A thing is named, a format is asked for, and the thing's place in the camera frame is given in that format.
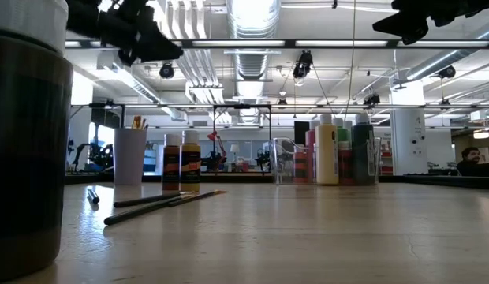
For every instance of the person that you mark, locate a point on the person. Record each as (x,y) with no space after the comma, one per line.
(471,165)

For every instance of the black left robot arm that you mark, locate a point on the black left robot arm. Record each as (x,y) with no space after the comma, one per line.
(81,16)

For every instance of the large pink paint bottle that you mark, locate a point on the large pink paint bottle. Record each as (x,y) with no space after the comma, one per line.
(310,154)

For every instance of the small ochre paint bottle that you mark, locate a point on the small ochre paint bottle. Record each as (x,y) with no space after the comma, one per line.
(190,165)

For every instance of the black ceiling spotlight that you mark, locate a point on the black ceiling spotlight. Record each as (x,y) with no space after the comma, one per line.
(371,99)
(303,63)
(166,71)
(446,72)

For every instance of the small red paint bottle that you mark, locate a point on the small red paint bottle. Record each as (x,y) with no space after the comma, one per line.
(303,167)

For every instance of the background black robot arm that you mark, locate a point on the background black robot arm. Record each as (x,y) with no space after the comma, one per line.
(96,155)
(215,159)
(263,158)

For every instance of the black overhead light bar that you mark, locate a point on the black overhead light bar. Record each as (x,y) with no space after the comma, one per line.
(288,43)

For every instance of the silver ventilation duct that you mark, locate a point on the silver ventilation duct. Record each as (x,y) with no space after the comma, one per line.
(252,17)

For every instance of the background black rig frame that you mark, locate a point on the background black rig frame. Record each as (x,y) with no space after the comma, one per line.
(242,106)

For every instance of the long black ceiling rail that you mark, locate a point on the long black ceiling rail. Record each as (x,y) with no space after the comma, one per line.
(426,106)

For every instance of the black background screen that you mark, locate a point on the black background screen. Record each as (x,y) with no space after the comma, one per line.
(301,132)

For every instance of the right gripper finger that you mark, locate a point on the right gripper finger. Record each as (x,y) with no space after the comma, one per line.
(410,25)

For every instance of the large teal paint bottle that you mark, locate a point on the large teal paint bottle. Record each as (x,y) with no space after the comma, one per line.
(362,158)

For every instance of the white table lamp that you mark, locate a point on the white table lamp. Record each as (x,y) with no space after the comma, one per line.
(234,148)

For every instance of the lavender plastic cup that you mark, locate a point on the lavender plastic cup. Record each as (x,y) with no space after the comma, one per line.
(129,158)

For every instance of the black paintbrush pale bristles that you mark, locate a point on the black paintbrush pale bristles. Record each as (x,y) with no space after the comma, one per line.
(146,200)

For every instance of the small brown paint bottle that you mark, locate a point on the small brown paint bottle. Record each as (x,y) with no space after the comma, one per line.
(172,165)

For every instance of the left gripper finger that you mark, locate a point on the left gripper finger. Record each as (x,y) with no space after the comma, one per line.
(154,45)

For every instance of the black fan paintbrush orange bristles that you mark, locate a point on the black fan paintbrush orange bristles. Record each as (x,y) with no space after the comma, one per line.
(197,197)

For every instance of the red desk lamp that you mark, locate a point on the red desk lamp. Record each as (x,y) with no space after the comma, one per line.
(213,136)

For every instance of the large white paint bottle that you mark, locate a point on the large white paint bottle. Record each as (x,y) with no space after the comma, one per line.
(349,125)

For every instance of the black wall panel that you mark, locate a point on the black wall panel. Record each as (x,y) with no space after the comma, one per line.
(106,118)

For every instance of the clear plastic bin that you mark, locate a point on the clear plastic bin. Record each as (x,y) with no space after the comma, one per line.
(278,158)

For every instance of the white round pillar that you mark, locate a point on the white round pillar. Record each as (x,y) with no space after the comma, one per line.
(408,150)

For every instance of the magenta paint bottle black label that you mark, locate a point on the magenta paint bottle black label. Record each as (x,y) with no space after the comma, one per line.
(345,165)

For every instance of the thin black paintbrush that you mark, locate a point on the thin black paintbrush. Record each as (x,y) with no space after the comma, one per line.
(138,213)

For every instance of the glowing wall light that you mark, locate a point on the glowing wall light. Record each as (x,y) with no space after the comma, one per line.
(481,134)

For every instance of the large yellow paint bottle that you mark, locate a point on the large yellow paint bottle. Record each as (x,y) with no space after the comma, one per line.
(326,158)

